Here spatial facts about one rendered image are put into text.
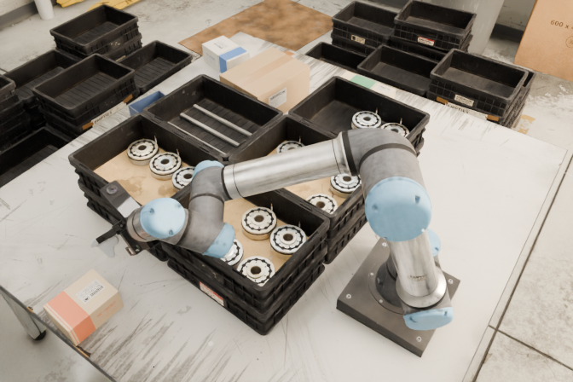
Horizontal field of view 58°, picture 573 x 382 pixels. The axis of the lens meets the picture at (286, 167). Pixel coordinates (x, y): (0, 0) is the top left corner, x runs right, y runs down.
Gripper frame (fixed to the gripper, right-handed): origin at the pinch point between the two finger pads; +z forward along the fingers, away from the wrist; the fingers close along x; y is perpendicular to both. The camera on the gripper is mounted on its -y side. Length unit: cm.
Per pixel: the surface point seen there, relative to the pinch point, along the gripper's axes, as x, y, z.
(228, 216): 31.9, 17.5, 13.1
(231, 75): 82, -21, 47
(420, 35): 212, 11, 63
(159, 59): 112, -58, 152
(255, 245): 29.4, 27.2, 3.5
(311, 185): 59, 25, 6
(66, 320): -19.1, 14.5, 22.6
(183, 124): 51, -14, 45
